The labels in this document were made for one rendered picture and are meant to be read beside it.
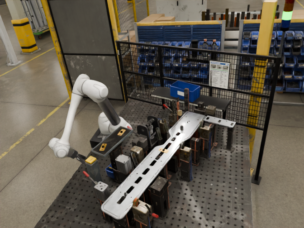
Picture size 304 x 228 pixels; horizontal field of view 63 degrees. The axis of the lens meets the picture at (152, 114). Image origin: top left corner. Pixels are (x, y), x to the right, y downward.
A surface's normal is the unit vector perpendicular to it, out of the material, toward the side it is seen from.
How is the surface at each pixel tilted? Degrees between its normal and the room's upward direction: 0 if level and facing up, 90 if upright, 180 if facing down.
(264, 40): 90
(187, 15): 90
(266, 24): 90
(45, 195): 0
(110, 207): 0
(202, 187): 0
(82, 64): 89
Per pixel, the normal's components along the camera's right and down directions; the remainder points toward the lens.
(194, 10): -0.29, 0.53
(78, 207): -0.08, -0.84
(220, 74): -0.54, 0.48
